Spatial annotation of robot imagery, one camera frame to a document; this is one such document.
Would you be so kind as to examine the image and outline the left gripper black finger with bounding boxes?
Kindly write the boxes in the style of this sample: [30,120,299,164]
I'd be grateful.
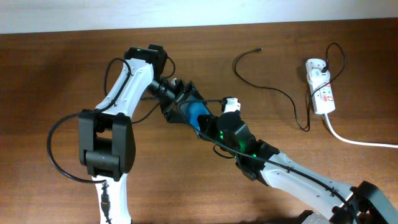
[183,81,200,98]
[163,105,187,124]

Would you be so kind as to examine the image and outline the blue screen smartphone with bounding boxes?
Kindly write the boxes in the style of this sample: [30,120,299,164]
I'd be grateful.
[180,102,210,136]

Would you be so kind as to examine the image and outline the black charger cable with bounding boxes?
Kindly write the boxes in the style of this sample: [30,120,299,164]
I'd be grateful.
[233,42,347,133]

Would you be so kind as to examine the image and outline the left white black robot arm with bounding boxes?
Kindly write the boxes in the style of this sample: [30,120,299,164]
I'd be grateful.
[78,44,208,223]

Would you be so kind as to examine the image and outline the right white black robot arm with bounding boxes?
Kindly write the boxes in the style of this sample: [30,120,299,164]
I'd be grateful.
[198,111,397,224]

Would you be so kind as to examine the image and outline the white USB charger adapter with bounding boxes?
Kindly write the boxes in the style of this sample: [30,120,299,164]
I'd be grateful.
[307,69,330,84]

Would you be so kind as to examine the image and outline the white power strip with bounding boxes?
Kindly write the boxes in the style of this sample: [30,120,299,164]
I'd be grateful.
[305,58,335,115]

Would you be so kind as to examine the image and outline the white power strip cord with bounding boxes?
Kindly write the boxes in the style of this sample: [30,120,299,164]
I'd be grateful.
[322,113,398,149]

